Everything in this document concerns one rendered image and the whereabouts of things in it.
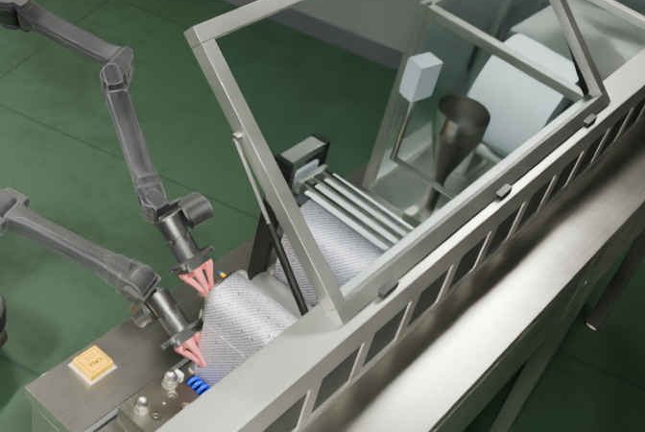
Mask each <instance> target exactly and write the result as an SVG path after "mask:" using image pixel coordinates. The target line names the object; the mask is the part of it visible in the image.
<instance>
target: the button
mask: <svg viewBox="0 0 645 432"><path fill-rule="evenodd" d="M73 366H74V367H75V368H76V369H77V370H78V371H79V372H81V373H82V374H83V375H84V376H85V377H86V378H87V379H88V380H89V381H90V382H92V381H93V380H95V379H96V378H97V377H99V376H100V375H102V374H103V373H105V372H107V371H108V370H110V369H111V368H112V366H113V362H112V361H111V360H110V359H109V358H108V357H107V356H106V355H105V354H104V353H103V352H101V351H100V350H99V349H98V348H97V347H96V346H94V347H92V348H90V349H89V350H87V351H86V352H84V353H83V354H81V355H80V356H78V357H76V358H75V359H74V360H73Z"/></svg>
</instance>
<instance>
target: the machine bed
mask: <svg viewBox="0 0 645 432"><path fill-rule="evenodd" d="M254 238H255V236H254V237H253V238H252V239H250V240H249V241H247V242H246V243H244V244H243V245H241V246H239V247H238V248H236V249H235V250H233V251H232V252H230V253H228V254H227V255H225V256H224V257H222V258H221V259H219V260H218V261H216V262H215V263H213V283H214V285H215V284H216V283H217V282H218V281H220V280H221V279H222V278H223V277H222V276H220V275H219V274H218V273H219V271H222V272H223V273H224V274H226V275H228V274H230V273H232V272H234V271H236V270H245V271H246V272H248V267H249V264H250V259H251V251H252V247H253V243H254ZM170 293H171V295H172V296H173V298H174V299H175V300H176V302H177V303H178V305H179V307H180V308H181V310H182V311H183V312H184V314H185V315H186V317H187V318H188V320H189V321H190V323H193V322H195V321H196V320H197V319H198V318H199V314H200V309H201V308H202V307H203V305H204V302H205V299H203V298H202V297H201V296H200V295H198V290H197V289H196V288H195V287H193V286H192V285H190V284H188V283H187V282H183V283H182V284H181V285H180V286H178V287H177V288H175V289H174V290H172V291H171V292H170ZM170 338H171V337H170V335H169V334H168V333H167V331H166V330H165V328H164V327H163V325H162V324H161V322H160V321H159V320H157V321H156V322H155V323H153V324H152V325H150V326H149V327H140V326H138V325H137V324H136V323H135V322H134V320H133V318H132V317H130V318H129V319H127V320H126V321H124V322H123V323H121V324H119V325H118V326H116V327H115V328H113V329H112V330H111V331H109V332H108V333H106V334H105V335H103V336H102V337H100V338H99V339H97V340H96V341H94V342H93V343H91V344H90V345H88V346H87V347H85V348H83V349H81V350H80V351H78V352H77V353H75V354H74V355H72V356H71V357H69V358H68V359H66V360H65V361H63V362H62V363H60V364H59V365H57V366H55V367H54V368H53V369H51V370H50V371H48V372H47V373H45V374H44V375H42V376H41V377H39V378H38V379H36V380H35V381H33V382H31V383H30V384H28V385H27V386H25V387H24V397H26V398H27V399H28V400H29V401H30V402H31V403H32V404H33V405H34V406H35V408H36V409H37V410H38V411H39V412H40V413H41V414H42V415H43V416H44V417H45V418H46V419H47V420H48V421H50V422H51V423H52V424H53V425H54V426H55V427H56V428H57V429H58V430H59V432H83V431H85V429H86V428H88V427H89V426H90V425H92V424H93V423H94V422H96V421H97V420H99V419H100V418H102V417H103V416H104V415H106V414H107V413H109V412H110V411H111V410H113V409H114V408H115V407H117V406H118V405H120V404H121V403H122V402H124V401H125V400H126V399H128V398H129V397H130V396H132V395H134V394H135V393H136V392H138V391H139V390H140V389H142V388H143V387H145V386H146V385H147V384H149V383H150V382H151V381H153V380H154V379H155V378H157V377H158V376H160V375H161V374H162V373H164V372H165V371H167V370H168V369H170V368H171V367H172V366H174V365H175V364H176V363H177V362H178V361H180V360H181V359H182V358H184V357H185V356H184V355H182V354H180V353H178V352H176V351H175V350H174V348H173V347H174V346H173V345H170V346H169V347H168V348H166V349H165V350H163V348H162V347H161V345H162V344H163V343H165V342H166V341H168V340H169V339H170ZM94 346H96V347H97V348H98V349H99V350H100V351H101V352H103V353H104V354H105V355H106V356H107V357H108V358H109V359H110V360H111V361H112V362H113V365H115V366H116V369H114V370H113V371H111V372H110V373H108V374H107V375H105V376H104V377H102V378H101V379H99V380H98V381H97V382H95V383H94V384H92V385H91V386H90V385H89V384H88V383H87V382H86V381H85V380H84V379H83V378H82V377H81V376H80V375H78V374H77V373H76V372H75V371H74V370H73V369H72V368H71V367H70V366H69V364H71V363H72V362H73V360H74V359H75V358H76V357H78V356H80V355H81V354H83V353H84V352H86V351H87V350H89V349H90V348H92V347H94ZM193 364H195V362H194V361H192V362H190V363H189V364H188V365H186V366H185V367H184V368H182V369H181V370H180V371H181V372H182V373H183V374H184V377H183V381H184V382H185V377H187V376H188V375H189V374H191V373H192V372H191V371H189V367H191V366H192V365H193ZM97 432H127V431H125V430H124V429H123V428H122V427H121V426H120V425H119V424H118V423H117V417H116V418H115V419H114V420H112V421H111V422H109V423H108V424H107V425H105V426H104V427H103V428H101V429H100V430H99V431H97Z"/></svg>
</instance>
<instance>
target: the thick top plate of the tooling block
mask: <svg viewBox="0 0 645 432"><path fill-rule="evenodd" d="M164 375H165V373H164V374H163V375H162V376H160V377H159V378H158V379H156V380H155V381H154V382H152V383H151V384H149V385H148V386H147V387H145V388H144V389H143V390H141V391H140V392H139V393H137V394H136V395H134V396H133V397H131V398H130V399H129V400H127V401H126V402H124V403H123V404H122V405H120V406H119V407H118V413H117V423H118V424H119V425H120V426H121V427H122V428H123V429H124V430H125V431H127V432H155V431H156V430H157V429H158V428H159V427H161V426H162V425H163V424H165V423H166V422H167V421H168V420H170V419H171V418H173V417H174V416H175V415H176V414H178V413H179V412H180V411H181V410H183V409H184V408H185V407H187V406H188V405H189V404H190V403H192V402H193V401H194V400H196V399H197V398H198V397H199V396H200V395H199V394H198V393H196V392H195V391H194V390H193V389H192V388H191V387H190V386H188V385H187V384H186V383H185V382H184V381H182V382H180V383H179V382H178V386H177V388H176V389H174V390H166V389H164V388H163V387H162V384H161V383H162V380H163V378H164ZM140 396H146V397H147V398H148V399H149V402H150V413H149V414H148V415H146V416H143V417H141V416H137V415H136V414H135V412H134V411H133V407H134V405H135V403H136V401H137V399H138V398H139V397H140Z"/></svg>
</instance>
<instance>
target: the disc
mask: <svg viewBox="0 0 645 432"><path fill-rule="evenodd" d="M236 275H243V276H244V277H246V278H248V274H247V272H246V271H245V270H236V271H234V272H232V273H230V274H228V275H227V276H225V277H224V278H223V279H222V280H221V281H220V282H219V283H218V284H217V285H216V286H215V287H214V289H213V290H212V291H211V292H210V294H209V295H208V297H207V299H206V301H205V302H204V305H203V309H202V314H201V317H202V321H203V322H204V317H205V312H206V308H207V306H208V304H209V302H210V300H211V298H212V297H213V295H214V294H215V293H216V291H217V290H218V289H219V288H220V287H221V286H222V284H224V283H225V282H226V281H227V280H228V279H230V278H231V277H233V276H236Z"/></svg>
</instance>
